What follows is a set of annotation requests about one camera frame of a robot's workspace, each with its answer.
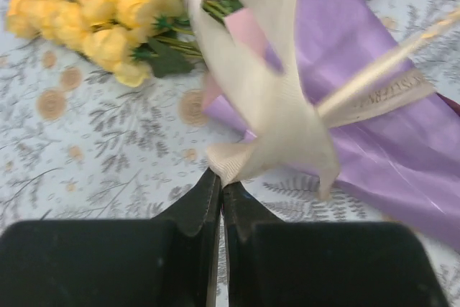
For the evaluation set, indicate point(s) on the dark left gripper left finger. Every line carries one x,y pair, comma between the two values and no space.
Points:
169,260

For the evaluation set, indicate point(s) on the purple and pink wrapping paper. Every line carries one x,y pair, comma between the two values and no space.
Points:
405,162

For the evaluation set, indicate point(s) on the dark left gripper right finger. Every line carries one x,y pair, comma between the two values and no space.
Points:
271,262

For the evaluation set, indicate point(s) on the yellow rose bunch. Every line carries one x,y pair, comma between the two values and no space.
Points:
130,39

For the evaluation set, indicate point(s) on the floral patterned table mat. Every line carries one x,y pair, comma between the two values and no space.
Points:
77,144

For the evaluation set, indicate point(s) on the cream printed ribbon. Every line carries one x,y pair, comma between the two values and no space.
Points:
288,128

